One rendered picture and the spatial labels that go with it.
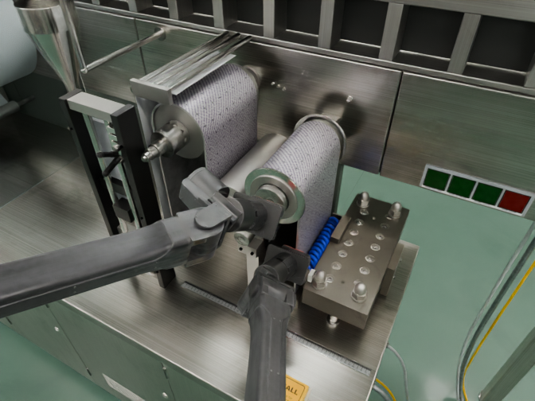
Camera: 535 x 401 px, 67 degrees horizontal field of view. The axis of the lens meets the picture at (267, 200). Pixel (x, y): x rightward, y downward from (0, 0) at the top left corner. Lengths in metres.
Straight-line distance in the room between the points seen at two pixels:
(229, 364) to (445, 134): 0.75
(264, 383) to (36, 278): 0.33
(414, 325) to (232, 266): 1.29
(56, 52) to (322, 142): 0.73
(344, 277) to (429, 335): 1.28
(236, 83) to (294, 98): 0.19
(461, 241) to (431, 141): 1.74
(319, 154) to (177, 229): 0.45
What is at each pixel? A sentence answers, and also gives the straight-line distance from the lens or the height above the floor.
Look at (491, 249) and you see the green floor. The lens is 2.79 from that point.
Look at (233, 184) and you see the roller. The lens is 0.94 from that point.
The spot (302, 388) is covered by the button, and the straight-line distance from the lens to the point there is 0.98.
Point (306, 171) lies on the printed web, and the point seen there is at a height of 1.29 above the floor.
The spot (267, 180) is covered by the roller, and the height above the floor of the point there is 1.30.
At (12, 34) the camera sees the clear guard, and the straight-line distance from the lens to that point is 1.53.
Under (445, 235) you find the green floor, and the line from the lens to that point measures 2.76.
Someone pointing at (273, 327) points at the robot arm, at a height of 1.23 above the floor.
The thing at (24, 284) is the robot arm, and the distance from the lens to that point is 0.55.
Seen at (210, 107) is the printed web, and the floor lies 1.39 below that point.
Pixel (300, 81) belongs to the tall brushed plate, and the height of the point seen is 1.36.
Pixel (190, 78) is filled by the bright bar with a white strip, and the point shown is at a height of 1.45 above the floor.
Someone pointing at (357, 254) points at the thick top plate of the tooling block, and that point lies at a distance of 1.08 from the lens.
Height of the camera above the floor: 1.82
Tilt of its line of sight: 41 degrees down
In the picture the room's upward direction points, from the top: straight up
